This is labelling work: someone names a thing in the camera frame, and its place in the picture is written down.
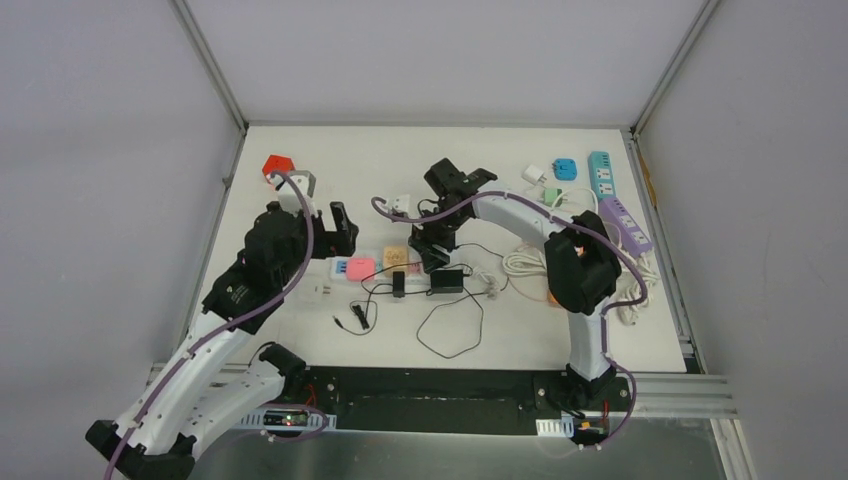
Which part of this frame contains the white power strip cable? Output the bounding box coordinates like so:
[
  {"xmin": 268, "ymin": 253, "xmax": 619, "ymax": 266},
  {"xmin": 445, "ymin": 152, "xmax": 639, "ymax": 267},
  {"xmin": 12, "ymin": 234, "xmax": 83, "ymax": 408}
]
[{"xmin": 500, "ymin": 188, "xmax": 598, "ymax": 283}]

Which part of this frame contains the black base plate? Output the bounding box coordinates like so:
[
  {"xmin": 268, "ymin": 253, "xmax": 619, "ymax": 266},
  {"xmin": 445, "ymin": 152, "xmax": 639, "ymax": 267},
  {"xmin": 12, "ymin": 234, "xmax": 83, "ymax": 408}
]
[{"xmin": 273, "ymin": 366, "xmax": 632, "ymax": 438}]

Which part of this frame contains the red cube plug adapter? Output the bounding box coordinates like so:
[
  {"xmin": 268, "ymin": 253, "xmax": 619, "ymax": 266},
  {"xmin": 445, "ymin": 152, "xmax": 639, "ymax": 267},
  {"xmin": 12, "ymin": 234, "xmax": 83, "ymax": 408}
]
[{"xmin": 261, "ymin": 154, "xmax": 296, "ymax": 183}]

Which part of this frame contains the teal power strip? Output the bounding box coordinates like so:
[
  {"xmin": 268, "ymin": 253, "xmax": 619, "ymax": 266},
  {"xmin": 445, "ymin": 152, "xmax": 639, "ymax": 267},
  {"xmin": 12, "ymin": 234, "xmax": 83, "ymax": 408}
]
[{"xmin": 588, "ymin": 151, "xmax": 616, "ymax": 200}]

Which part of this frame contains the blue plug adapter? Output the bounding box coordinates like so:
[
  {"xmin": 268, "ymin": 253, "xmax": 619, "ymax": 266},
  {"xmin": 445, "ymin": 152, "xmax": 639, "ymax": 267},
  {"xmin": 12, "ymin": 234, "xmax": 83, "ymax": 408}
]
[{"xmin": 552, "ymin": 158, "xmax": 578, "ymax": 181}]

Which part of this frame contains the small black adapter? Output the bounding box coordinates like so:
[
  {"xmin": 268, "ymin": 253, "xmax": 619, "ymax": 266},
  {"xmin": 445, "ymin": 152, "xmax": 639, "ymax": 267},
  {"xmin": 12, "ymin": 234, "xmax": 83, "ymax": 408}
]
[{"xmin": 391, "ymin": 270, "xmax": 406, "ymax": 299}]

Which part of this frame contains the white charger plug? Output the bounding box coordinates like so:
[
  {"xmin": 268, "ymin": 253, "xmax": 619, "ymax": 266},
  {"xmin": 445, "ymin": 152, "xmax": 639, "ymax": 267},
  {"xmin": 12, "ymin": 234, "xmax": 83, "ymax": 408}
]
[{"xmin": 521, "ymin": 165, "xmax": 546, "ymax": 187}]

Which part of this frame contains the white bundled cable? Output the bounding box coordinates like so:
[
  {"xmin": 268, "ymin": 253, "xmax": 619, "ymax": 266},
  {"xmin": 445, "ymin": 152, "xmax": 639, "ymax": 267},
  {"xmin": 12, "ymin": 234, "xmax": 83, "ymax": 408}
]
[{"xmin": 616, "ymin": 254, "xmax": 664, "ymax": 326}]

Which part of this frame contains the tan cube adapter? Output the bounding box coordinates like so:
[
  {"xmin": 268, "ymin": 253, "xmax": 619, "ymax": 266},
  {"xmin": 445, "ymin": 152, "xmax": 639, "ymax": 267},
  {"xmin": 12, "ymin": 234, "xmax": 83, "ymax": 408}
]
[{"xmin": 382, "ymin": 246, "xmax": 410, "ymax": 275}]

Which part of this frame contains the pink adapter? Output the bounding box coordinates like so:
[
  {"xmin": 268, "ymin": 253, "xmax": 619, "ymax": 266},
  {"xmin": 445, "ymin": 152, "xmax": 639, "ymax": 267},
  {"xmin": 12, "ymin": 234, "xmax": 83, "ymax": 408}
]
[{"xmin": 344, "ymin": 257, "xmax": 376, "ymax": 282}]

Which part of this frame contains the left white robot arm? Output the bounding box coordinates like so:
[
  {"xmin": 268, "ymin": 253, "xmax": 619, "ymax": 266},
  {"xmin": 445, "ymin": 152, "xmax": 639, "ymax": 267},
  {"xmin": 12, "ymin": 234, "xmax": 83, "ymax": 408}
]
[{"xmin": 85, "ymin": 201, "xmax": 359, "ymax": 479}]

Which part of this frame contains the green plug adapter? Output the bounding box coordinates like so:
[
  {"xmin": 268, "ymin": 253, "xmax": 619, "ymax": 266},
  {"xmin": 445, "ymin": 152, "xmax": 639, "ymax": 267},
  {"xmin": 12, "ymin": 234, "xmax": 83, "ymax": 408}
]
[{"xmin": 542, "ymin": 188, "xmax": 564, "ymax": 208}]

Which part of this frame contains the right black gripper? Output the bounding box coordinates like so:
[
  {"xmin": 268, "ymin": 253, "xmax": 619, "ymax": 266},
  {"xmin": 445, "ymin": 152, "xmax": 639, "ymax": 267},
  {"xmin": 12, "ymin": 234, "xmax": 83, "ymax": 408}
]
[{"xmin": 409, "ymin": 204, "xmax": 470, "ymax": 273}]

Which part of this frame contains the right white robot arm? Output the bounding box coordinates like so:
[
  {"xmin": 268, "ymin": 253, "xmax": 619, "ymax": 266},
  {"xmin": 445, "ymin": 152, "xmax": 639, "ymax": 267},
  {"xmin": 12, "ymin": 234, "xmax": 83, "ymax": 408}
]
[{"xmin": 408, "ymin": 158, "xmax": 622, "ymax": 410}]

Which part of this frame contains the purple power strip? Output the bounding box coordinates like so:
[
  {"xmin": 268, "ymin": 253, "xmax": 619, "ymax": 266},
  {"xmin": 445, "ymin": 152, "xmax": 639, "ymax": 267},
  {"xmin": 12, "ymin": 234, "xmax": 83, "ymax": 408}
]
[{"xmin": 598, "ymin": 196, "xmax": 654, "ymax": 257}]

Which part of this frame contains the black power adapter brick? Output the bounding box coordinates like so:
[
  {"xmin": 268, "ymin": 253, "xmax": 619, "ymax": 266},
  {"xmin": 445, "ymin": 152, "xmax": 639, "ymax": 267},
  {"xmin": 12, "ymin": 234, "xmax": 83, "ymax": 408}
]
[{"xmin": 429, "ymin": 269, "xmax": 465, "ymax": 295}]

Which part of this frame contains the long white power strip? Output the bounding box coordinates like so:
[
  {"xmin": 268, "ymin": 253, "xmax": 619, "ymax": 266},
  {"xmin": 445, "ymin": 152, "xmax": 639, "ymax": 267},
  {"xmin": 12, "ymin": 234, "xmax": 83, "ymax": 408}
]
[{"xmin": 311, "ymin": 256, "xmax": 505, "ymax": 303}]

